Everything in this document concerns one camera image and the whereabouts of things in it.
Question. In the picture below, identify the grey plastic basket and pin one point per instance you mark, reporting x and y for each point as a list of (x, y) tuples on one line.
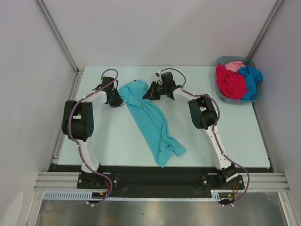
[(223, 60)]

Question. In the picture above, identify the blue t-shirt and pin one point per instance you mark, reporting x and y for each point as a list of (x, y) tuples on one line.
[(252, 77)]

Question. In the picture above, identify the right aluminium corner post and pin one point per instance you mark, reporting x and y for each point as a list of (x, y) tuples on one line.
[(265, 28)]

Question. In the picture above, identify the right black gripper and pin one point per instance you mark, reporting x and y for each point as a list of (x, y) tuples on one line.
[(154, 89)]

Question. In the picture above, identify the red t-shirt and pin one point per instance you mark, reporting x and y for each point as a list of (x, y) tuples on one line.
[(231, 84)]

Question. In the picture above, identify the left aluminium corner post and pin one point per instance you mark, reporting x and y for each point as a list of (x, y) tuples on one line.
[(56, 33)]

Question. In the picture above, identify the teal t-shirt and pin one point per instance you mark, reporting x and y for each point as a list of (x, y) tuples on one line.
[(151, 122)]

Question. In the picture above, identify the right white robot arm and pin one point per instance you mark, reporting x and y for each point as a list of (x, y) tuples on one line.
[(205, 114)]

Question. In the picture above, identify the aluminium corner post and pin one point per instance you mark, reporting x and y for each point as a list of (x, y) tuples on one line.
[(265, 28), (56, 33)]

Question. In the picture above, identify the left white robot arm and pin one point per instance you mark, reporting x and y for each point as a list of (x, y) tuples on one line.
[(78, 126)]

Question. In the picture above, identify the pink t-shirt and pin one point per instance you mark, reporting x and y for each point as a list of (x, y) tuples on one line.
[(234, 66)]

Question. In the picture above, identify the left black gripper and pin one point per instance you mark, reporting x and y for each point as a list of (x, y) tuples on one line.
[(119, 101)]

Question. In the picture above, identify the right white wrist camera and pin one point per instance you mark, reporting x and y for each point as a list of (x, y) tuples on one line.
[(158, 76)]

